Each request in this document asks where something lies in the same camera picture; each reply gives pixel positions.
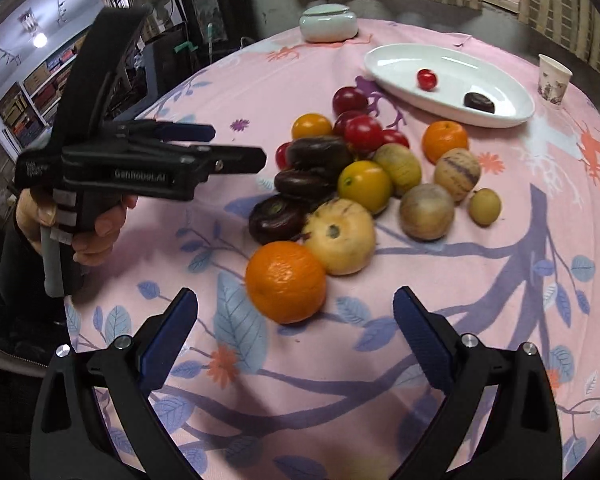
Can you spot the white oval plate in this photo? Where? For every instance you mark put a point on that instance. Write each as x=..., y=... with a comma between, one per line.
x=395, y=66

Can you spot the floral paper cup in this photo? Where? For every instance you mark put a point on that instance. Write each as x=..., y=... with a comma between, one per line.
x=554, y=79

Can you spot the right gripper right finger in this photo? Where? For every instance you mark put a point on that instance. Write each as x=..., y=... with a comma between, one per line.
x=521, y=439

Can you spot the pink patterned tablecloth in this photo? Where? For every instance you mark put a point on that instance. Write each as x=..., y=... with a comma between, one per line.
x=342, y=396

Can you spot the small water chestnut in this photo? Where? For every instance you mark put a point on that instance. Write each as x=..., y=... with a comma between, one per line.
x=478, y=101

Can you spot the orange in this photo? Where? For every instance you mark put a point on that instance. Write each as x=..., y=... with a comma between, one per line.
x=285, y=282
x=441, y=137

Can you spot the small yellow longan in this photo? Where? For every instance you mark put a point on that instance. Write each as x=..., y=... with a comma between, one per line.
x=485, y=207

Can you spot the right checkered curtain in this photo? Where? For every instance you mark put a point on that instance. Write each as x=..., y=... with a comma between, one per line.
x=572, y=24

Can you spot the pale green lidded jar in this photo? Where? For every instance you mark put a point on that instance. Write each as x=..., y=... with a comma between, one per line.
x=327, y=23

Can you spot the left hand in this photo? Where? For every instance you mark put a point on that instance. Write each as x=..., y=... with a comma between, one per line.
x=90, y=248

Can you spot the small red cherry tomato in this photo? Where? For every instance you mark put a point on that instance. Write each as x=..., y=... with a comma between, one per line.
x=427, y=79

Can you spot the large striped pepino melon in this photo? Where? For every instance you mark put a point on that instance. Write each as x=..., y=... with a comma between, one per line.
x=341, y=235

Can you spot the dark red plum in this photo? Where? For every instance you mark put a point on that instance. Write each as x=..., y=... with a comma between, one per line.
x=347, y=99
x=339, y=128

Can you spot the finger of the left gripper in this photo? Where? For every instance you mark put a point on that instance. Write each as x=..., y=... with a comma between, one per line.
x=163, y=131
x=205, y=161

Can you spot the greenish pepino melon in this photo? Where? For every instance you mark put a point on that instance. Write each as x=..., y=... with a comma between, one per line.
x=402, y=166

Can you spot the round brownish fruit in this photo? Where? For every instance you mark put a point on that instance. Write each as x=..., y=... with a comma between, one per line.
x=426, y=212

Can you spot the yellow orange tomato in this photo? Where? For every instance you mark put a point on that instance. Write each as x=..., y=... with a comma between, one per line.
x=310, y=125

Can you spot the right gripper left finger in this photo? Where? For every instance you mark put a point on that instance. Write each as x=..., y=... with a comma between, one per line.
x=69, y=437

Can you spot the dark water chestnut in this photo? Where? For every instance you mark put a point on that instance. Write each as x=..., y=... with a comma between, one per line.
x=329, y=153
x=277, y=218
x=307, y=185

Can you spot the bookshelf with books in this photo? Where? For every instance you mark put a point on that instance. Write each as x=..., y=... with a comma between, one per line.
x=29, y=106

